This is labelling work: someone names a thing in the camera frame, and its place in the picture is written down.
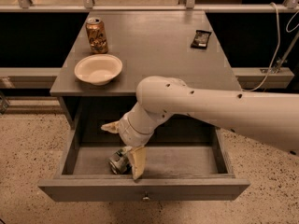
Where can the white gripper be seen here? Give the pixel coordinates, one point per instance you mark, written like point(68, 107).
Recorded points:
point(128, 132)

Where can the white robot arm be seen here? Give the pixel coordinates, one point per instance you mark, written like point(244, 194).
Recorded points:
point(270, 118)

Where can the small metal drawer knob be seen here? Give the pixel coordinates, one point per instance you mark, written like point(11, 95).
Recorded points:
point(146, 198)

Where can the grey open top drawer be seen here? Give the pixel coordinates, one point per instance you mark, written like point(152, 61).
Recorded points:
point(186, 160)

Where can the orange soda can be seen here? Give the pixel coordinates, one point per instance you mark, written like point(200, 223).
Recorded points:
point(96, 34)

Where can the grey wooden cabinet counter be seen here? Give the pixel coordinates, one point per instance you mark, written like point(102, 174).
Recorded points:
point(149, 43)

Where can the white paper bowl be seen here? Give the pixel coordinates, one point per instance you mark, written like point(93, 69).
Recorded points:
point(98, 69)

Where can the black snack bar packet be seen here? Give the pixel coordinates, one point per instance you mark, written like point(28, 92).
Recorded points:
point(200, 40)

